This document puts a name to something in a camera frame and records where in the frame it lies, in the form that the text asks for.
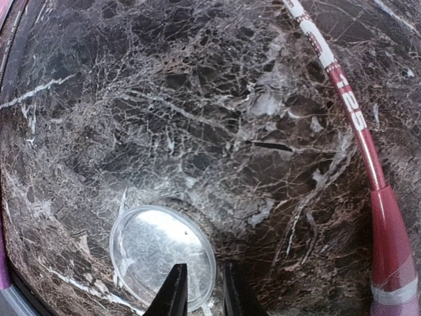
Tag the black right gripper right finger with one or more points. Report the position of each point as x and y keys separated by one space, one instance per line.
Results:
x=239 y=298

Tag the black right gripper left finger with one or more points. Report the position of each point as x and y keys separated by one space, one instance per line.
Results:
x=171 y=299

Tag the clear plastic tube lid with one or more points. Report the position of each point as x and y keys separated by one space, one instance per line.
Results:
x=147 y=241

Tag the right pink-handled badminton racket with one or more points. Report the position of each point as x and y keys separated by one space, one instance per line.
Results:
x=394 y=280

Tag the pink-handled badminton racket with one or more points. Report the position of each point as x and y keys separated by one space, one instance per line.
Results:
x=5 y=281
x=394 y=280

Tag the left pink-handled badminton racket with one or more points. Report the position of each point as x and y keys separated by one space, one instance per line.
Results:
x=5 y=281

